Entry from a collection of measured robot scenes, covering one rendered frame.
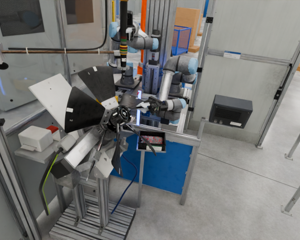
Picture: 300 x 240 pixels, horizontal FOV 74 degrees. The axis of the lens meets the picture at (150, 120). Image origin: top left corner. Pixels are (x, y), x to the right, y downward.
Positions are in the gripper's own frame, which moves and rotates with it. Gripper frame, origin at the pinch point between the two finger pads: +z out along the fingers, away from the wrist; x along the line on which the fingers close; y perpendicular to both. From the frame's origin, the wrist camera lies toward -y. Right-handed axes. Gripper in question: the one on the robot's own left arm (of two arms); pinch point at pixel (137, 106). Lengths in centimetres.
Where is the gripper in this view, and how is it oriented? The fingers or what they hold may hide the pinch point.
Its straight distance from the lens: 138.3
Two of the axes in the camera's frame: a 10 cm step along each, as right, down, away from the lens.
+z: -9.3, 1.2, -3.4
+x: -1.2, 7.9, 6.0
